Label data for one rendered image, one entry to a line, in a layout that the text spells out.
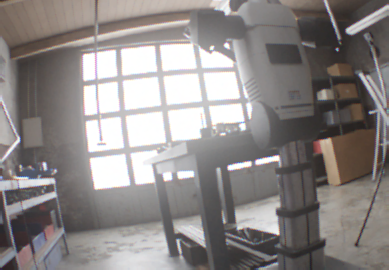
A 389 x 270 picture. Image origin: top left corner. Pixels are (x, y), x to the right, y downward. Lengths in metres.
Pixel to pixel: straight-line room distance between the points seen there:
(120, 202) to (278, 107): 3.84
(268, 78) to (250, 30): 0.17
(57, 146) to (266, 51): 3.92
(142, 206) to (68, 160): 1.33
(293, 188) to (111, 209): 3.82
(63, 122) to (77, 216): 1.43
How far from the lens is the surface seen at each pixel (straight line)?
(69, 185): 4.50
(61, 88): 4.71
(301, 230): 0.99
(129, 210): 4.58
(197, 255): 2.28
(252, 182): 5.10
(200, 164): 1.35
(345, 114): 5.94
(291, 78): 0.96
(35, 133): 4.54
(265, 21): 1.01
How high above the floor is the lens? 0.79
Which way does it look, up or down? 6 degrees up
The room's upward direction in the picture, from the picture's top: 9 degrees counter-clockwise
